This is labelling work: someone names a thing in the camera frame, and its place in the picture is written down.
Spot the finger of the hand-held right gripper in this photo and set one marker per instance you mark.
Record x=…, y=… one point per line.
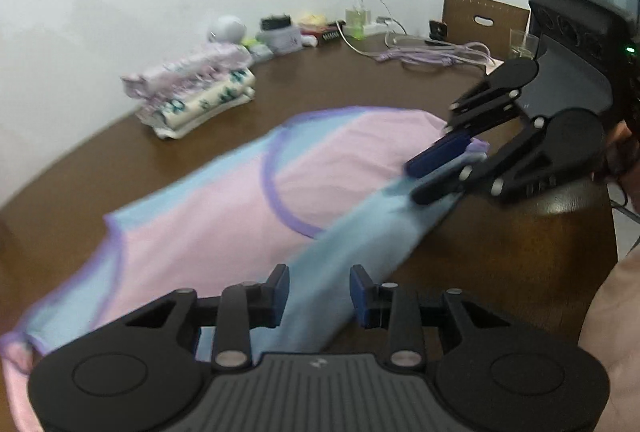
x=435, y=155
x=440, y=187

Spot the yellow small box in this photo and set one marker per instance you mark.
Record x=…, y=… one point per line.
x=311, y=18

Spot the clear drinking glass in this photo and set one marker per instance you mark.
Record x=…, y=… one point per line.
x=520, y=43

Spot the person's right hand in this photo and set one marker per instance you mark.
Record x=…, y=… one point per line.
x=620, y=135

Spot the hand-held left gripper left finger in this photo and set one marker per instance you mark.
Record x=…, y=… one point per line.
x=281, y=294

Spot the green white small boxes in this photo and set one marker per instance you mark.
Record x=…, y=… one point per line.
x=257, y=47

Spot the pink floral folded cloth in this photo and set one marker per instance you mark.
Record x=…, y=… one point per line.
x=200, y=61

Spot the brown cardboard box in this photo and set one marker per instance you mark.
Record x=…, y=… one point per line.
x=465, y=20

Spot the black charger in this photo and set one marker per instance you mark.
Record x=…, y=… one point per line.
x=275, y=22

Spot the purple ruffled folded cloth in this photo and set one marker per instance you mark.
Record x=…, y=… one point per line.
x=185, y=85

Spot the person's right forearm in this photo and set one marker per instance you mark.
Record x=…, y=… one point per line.
x=620, y=337

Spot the white robot speaker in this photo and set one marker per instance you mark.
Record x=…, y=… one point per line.
x=229, y=28

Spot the white tube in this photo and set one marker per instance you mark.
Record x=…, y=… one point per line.
x=310, y=41

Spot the black red box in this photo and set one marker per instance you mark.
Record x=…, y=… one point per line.
x=330, y=36

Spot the green liquid bottle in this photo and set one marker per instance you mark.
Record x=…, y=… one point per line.
x=357, y=22

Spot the small black card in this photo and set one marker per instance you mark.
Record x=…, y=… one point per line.
x=438, y=30

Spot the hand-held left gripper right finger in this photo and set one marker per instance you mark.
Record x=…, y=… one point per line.
x=357, y=299

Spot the grey tin box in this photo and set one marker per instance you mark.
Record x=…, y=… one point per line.
x=282, y=41

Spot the pink blue mesh garment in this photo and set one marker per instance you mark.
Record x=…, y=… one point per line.
x=210, y=232

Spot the cream green-flower folded cloth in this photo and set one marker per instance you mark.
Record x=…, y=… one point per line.
x=200, y=106

